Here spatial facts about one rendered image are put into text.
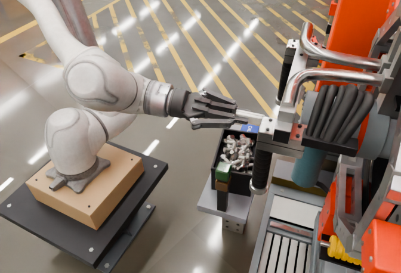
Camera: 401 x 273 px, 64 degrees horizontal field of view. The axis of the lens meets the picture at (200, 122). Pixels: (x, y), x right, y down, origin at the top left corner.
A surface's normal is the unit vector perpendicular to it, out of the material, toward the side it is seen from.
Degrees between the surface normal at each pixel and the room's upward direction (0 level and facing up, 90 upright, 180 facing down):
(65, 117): 3
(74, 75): 56
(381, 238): 0
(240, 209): 0
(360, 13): 90
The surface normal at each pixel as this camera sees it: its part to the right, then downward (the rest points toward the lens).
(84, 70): -0.01, 0.18
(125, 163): 0.04, -0.76
